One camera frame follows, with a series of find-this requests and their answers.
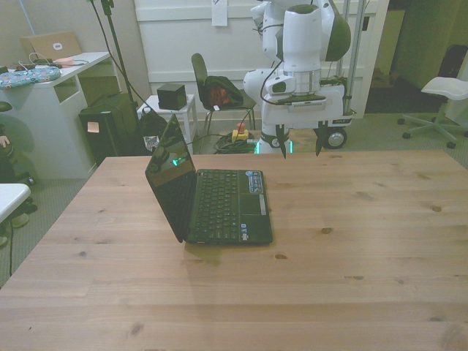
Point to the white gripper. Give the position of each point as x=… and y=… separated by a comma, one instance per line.
x=303, y=118

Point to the dark green tray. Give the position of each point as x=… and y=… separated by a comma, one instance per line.
x=223, y=204

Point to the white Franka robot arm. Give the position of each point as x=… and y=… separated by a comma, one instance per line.
x=301, y=44

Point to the white cart wheel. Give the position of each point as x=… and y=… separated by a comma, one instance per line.
x=337, y=139

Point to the yellow emergency stop box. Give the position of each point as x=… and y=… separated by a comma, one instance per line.
x=240, y=134

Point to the dark bag with red cloth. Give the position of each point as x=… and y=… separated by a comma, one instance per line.
x=223, y=91

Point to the cardboard box in doorway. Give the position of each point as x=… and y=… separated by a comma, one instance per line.
x=384, y=78

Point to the small white side table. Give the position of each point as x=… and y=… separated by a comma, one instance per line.
x=190, y=106

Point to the black plastic chair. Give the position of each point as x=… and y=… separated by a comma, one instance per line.
x=199, y=73

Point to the black cube box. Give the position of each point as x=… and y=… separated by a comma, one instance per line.
x=171, y=96

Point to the white swivel office chair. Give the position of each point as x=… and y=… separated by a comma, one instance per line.
x=442, y=89

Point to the white paper sheet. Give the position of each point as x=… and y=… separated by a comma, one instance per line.
x=219, y=14

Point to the dark soft bag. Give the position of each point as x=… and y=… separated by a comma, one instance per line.
x=151, y=122

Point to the black computer tower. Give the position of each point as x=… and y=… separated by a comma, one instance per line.
x=109, y=135

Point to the orange sticky note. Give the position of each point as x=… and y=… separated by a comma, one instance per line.
x=93, y=127

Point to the white desk shelf unit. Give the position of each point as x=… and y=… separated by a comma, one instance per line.
x=69, y=109

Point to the pink object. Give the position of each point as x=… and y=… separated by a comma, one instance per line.
x=65, y=61

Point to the brown cardboard box with sticker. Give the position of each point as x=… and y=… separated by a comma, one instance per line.
x=55, y=44

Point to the patterned round cushion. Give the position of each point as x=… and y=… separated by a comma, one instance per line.
x=27, y=78

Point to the white shoe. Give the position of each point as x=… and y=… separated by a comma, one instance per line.
x=20, y=220

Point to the white rounded table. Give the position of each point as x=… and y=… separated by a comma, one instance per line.
x=11, y=199

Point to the aluminium post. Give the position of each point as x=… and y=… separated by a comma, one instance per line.
x=354, y=55

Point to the black tripod camera stand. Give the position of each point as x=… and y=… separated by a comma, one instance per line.
x=117, y=47

